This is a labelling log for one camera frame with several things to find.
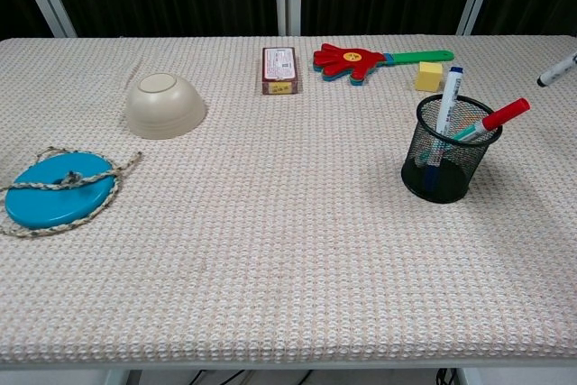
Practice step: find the yellow cube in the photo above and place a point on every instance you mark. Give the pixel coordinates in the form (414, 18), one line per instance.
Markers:
(428, 76)

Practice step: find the blue cap white marker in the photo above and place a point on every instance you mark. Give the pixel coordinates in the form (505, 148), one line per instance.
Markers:
(451, 96)

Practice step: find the black cap white marker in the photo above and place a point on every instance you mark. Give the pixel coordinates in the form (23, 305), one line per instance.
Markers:
(556, 71)

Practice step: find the red cap teal marker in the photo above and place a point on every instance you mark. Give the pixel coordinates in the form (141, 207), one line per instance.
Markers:
(502, 116)

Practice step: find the blue round disc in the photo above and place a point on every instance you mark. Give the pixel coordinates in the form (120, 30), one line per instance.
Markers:
(54, 198)

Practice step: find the beige woven tablecloth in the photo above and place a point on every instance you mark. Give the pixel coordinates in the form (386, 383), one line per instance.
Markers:
(288, 245)

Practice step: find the brown rectangular carton box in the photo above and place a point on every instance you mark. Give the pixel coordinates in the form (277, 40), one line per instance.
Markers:
(280, 69)

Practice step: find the beige upturned bowl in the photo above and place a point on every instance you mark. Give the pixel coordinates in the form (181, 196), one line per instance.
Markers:
(164, 107)

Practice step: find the black mesh pen holder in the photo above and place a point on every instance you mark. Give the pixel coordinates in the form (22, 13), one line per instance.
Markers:
(444, 168)

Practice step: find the red hand clapper toy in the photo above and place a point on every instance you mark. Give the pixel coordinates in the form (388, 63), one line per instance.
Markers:
(356, 62)

